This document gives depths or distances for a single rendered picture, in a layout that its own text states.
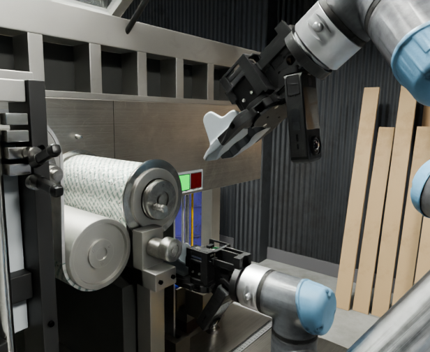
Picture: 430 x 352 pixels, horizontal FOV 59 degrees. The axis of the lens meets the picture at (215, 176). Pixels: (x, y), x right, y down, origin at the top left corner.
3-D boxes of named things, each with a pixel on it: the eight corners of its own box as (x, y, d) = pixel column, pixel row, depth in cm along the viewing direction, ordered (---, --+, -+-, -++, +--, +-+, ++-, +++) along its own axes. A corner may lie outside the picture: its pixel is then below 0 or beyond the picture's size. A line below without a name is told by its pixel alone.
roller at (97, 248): (70, 300, 60) (67, 227, 58) (0, 260, 76) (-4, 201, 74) (131, 276, 70) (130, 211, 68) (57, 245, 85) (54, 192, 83)
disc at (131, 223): (123, 246, 67) (121, 163, 65) (122, 246, 68) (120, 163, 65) (182, 228, 79) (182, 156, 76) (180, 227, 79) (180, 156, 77)
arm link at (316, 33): (369, 51, 47) (345, 40, 41) (340, 77, 50) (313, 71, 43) (334, 8, 49) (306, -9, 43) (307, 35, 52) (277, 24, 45)
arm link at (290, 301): (317, 352, 57) (320, 297, 55) (254, 325, 63) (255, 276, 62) (337, 329, 63) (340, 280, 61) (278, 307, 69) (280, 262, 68)
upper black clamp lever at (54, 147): (52, 156, 36) (48, 142, 36) (28, 169, 39) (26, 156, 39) (65, 154, 37) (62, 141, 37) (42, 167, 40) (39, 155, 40)
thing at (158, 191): (181, 205, 75) (155, 228, 70) (174, 203, 76) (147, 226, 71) (169, 172, 71) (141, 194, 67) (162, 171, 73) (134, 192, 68)
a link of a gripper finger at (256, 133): (220, 131, 64) (251, 94, 58) (238, 160, 63) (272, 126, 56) (206, 134, 62) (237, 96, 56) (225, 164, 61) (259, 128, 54)
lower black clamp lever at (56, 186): (53, 200, 37) (53, 186, 36) (28, 186, 39) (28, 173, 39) (66, 198, 38) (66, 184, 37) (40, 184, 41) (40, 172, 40)
